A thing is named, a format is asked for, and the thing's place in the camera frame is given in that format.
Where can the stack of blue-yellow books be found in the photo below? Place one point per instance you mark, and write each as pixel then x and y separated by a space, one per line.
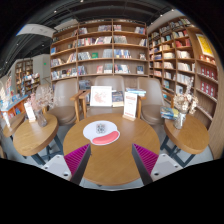
pixel 169 113

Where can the round wooden side table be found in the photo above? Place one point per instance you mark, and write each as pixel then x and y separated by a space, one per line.
pixel 33 136
pixel 186 136

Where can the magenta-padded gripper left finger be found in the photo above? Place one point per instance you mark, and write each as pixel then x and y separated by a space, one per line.
pixel 60 165

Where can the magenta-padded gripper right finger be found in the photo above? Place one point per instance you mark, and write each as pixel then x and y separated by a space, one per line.
pixel 163 165

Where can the white hanging ceiling panel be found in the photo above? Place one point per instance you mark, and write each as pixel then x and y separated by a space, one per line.
pixel 36 30

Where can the low orange display shelf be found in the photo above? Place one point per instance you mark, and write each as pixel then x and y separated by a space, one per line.
pixel 13 115

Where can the glass vase with beige flowers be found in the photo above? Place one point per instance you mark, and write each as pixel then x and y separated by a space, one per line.
pixel 180 120

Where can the small white table sign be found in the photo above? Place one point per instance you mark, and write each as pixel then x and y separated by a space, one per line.
pixel 30 111

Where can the dark-covered book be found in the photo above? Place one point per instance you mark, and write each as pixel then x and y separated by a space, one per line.
pixel 118 98

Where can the white sign on wooden stand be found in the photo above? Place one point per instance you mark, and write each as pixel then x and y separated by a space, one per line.
pixel 130 105

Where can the white framed red-print picture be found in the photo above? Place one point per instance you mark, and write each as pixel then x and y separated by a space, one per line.
pixel 101 96

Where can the brown leather armchair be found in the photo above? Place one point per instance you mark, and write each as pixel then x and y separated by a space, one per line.
pixel 108 81
pixel 150 106
pixel 65 106

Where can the tall wooden bookshelf unit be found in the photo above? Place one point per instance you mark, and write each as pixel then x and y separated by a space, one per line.
pixel 100 46

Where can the glass vase with pink flowers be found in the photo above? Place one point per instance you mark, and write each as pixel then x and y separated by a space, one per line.
pixel 41 118

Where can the distant wooden bookshelf unit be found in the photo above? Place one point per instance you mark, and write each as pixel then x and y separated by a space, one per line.
pixel 25 75

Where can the light blue book stack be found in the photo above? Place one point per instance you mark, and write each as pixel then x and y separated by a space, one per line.
pixel 136 91

